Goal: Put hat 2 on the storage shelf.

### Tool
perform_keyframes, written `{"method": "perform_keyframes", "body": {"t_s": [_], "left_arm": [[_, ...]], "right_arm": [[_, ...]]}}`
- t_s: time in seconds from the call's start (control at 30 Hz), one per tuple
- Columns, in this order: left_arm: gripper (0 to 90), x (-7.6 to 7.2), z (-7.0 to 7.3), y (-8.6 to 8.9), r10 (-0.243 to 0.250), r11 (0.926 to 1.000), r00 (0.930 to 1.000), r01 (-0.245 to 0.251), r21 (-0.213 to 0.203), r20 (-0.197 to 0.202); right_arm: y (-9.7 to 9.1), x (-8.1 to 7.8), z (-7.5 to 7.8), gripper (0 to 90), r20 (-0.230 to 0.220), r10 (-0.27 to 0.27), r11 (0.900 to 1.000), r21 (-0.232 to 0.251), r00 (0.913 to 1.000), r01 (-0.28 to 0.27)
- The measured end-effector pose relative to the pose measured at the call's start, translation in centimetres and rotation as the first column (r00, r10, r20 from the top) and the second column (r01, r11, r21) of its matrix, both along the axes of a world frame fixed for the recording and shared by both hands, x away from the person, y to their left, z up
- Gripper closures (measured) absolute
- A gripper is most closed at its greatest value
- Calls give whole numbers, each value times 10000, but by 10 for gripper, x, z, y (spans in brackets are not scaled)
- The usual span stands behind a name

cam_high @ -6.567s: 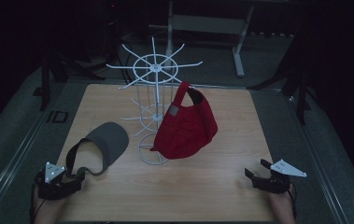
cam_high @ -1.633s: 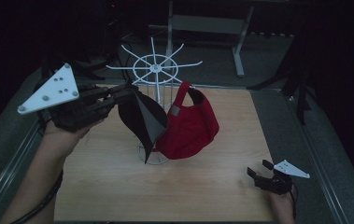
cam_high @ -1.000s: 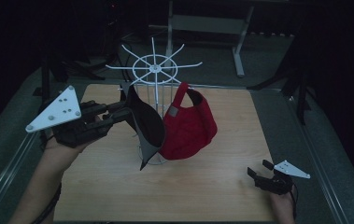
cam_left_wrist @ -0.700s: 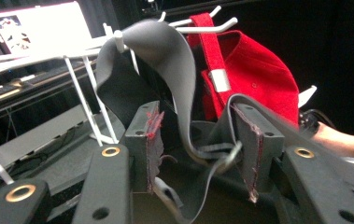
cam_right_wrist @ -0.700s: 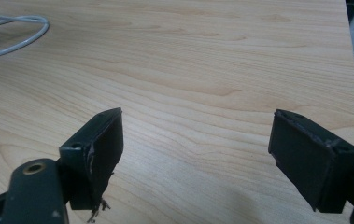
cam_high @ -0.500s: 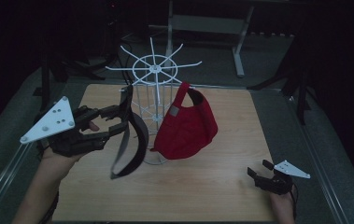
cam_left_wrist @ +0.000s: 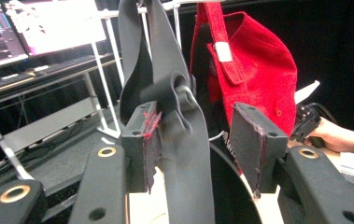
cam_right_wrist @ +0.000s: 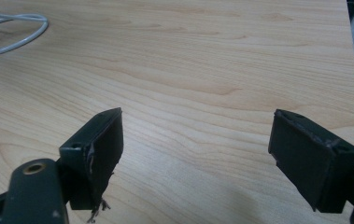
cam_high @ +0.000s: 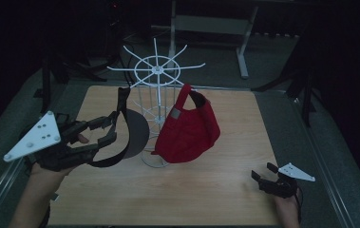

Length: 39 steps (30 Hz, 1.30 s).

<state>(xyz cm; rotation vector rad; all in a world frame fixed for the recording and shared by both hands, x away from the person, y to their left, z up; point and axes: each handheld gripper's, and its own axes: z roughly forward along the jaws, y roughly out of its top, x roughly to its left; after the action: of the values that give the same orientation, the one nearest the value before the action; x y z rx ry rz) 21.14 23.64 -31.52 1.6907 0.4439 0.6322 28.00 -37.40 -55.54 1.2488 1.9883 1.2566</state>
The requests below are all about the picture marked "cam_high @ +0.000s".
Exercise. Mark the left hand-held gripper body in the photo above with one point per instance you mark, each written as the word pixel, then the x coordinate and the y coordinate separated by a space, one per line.
pixel 38 136

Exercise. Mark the black stand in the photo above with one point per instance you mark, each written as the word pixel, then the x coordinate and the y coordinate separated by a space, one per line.
pixel 46 85
pixel 304 95

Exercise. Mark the white table frame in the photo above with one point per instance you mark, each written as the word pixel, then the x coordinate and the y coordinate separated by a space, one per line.
pixel 212 25

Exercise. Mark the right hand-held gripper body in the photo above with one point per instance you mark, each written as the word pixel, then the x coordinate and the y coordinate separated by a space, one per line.
pixel 282 188

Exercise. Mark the red cap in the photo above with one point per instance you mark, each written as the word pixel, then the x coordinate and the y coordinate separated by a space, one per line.
pixel 187 133

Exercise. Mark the person's left hand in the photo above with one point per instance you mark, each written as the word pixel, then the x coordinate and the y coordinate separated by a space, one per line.
pixel 49 173

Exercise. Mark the black visor cap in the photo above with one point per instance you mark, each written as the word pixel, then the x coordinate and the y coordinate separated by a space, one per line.
pixel 136 133

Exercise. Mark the person's right hand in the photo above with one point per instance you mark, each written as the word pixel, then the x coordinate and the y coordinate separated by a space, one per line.
pixel 287 205

